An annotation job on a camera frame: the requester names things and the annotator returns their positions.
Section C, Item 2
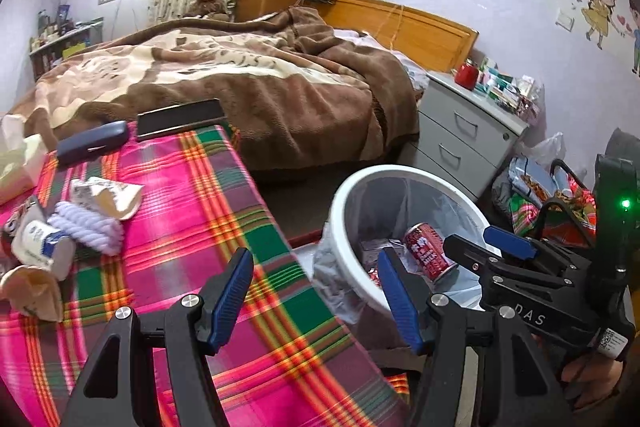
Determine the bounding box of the brown paper cup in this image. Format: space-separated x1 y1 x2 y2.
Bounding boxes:
0 266 65 323

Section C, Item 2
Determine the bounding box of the wooden bed headboard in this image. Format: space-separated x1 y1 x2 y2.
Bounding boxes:
317 0 480 72

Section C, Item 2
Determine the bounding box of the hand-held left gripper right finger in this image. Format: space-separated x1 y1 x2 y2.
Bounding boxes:
376 248 576 427

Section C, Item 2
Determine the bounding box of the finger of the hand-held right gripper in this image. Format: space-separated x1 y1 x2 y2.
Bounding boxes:
484 226 591 275
444 234 506 283

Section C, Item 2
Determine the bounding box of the red cartoon face can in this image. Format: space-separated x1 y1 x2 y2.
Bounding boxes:
404 223 458 284
0 202 26 258

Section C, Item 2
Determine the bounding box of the red jar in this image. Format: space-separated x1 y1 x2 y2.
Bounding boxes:
454 61 480 86

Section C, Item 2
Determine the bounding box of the white plastic bag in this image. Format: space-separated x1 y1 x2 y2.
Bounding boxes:
520 132 566 168

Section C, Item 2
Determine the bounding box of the white trash bin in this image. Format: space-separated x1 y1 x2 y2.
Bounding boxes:
312 164 501 325

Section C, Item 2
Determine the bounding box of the white yoghurt cup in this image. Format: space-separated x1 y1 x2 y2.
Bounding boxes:
10 207 77 282

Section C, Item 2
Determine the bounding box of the tissue pack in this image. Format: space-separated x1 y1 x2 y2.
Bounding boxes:
0 113 48 205

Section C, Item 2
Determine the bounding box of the dark blue glasses case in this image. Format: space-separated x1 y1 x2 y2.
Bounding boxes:
56 121 130 166

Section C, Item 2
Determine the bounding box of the pile of small boxes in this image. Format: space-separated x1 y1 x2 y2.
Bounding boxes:
475 59 543 118

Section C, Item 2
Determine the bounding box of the cluttered shelf desk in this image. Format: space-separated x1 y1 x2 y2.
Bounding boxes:
29 18 105 80

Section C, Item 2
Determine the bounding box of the brown blanket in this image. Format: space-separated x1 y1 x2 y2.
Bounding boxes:
10 4 421 172

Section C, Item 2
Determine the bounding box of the colourful plastic bag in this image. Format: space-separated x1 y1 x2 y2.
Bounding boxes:
500 154 598 248

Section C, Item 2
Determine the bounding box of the printed wrapper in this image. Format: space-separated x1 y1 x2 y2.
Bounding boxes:
69 177 145 222

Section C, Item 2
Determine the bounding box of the black phone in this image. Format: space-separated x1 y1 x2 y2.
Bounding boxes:
136 98 224 142

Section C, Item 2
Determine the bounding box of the plaid table cloth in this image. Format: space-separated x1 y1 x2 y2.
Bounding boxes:
0 124 416 427

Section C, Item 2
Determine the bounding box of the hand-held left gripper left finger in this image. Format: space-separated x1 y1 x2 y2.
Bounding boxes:
60 248 256 427

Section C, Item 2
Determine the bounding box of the grey drawer cabinet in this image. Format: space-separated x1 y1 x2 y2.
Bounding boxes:
417 71 530 200

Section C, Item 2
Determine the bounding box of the person's right hand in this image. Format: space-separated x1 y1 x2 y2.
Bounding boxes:
560 347 626 408

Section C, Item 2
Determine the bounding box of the white bed sheet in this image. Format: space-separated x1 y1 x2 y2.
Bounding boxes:
332 27 431 88

